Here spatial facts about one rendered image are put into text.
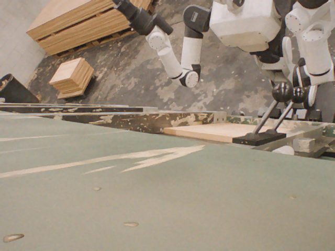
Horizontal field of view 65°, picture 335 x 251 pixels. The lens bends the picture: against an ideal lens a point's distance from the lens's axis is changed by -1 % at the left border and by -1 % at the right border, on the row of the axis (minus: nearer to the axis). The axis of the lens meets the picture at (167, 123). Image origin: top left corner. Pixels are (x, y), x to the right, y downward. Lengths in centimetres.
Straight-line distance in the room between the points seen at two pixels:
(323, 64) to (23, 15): 661
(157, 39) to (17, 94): 426
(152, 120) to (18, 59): 590
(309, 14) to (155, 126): 56
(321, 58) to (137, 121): 60
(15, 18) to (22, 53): 76
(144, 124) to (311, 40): 57
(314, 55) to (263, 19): 26
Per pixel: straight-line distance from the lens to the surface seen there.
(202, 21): 123
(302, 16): 85
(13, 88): 516
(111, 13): 466
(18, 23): 693
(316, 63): 96
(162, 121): 92
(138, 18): 110
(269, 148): 58
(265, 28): 112
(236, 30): 114
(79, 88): 421
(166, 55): 118
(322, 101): 221
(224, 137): 80
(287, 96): 51
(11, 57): 660
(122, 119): 79
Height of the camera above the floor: 192
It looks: 43 degrees down
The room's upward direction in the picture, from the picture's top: 41 degrees counter-clockwise
